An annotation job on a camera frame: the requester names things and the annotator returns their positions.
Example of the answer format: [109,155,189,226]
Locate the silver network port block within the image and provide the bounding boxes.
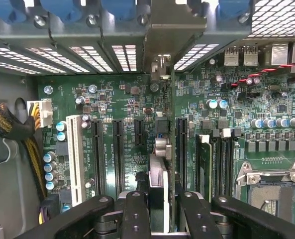
[271,42,295,73]

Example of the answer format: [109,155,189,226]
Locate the red black twisted wire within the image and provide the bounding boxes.
[230,59,295,87]

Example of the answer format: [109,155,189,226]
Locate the yellow and black wires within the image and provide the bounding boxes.
[24,102,48,202]

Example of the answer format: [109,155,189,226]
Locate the silver USB port block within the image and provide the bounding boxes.
[223,45,259,67]

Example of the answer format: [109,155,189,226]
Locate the green motherboard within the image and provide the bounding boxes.
[36,42,295,225]

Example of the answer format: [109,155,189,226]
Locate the braided black sleeved cable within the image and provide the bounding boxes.
[0,102,36,148]

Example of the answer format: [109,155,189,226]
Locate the silver CPU socket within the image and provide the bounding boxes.
[235,160,295,225]

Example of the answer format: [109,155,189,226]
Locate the short black expansion slot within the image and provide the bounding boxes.
[134,119,146,147]

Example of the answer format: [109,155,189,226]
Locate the purple and yellow wires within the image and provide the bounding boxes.
[38,206,50,225]

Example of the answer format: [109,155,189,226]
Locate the white power connector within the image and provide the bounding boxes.
[26,99,54,128]

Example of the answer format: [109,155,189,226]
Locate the long black expansion slot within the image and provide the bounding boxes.
[91,119,106,196]
[112,119,126,194]
[176,117,189,191]

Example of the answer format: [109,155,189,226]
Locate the black RAM slot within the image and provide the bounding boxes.
[221,128,240,199]
[211,129,224,197]

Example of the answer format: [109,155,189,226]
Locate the grey metal PC case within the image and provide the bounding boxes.
[0,0,295,239]

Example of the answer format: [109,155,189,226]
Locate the white PCI expansion slot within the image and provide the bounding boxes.
[66,115,84,207]

